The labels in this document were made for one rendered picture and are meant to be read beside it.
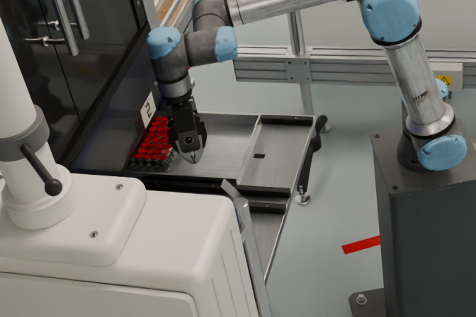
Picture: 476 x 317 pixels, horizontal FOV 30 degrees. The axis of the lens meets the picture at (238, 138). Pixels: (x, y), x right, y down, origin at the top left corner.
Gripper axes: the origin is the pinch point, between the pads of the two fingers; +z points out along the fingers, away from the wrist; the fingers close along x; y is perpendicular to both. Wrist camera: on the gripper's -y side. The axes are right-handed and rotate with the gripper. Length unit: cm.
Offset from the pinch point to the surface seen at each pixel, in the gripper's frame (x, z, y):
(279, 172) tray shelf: -20.2, 15.0, 6.0
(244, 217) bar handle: -7, -42, -68
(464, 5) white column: -117, 62, 133
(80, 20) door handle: 15.3, -45.2, -2.0
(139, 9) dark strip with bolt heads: 4.9, -23.9, 35.4
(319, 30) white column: -62, 74, 159
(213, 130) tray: -6.4, 14.4, 28.9
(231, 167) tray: -8.5, 14.6, 12.0
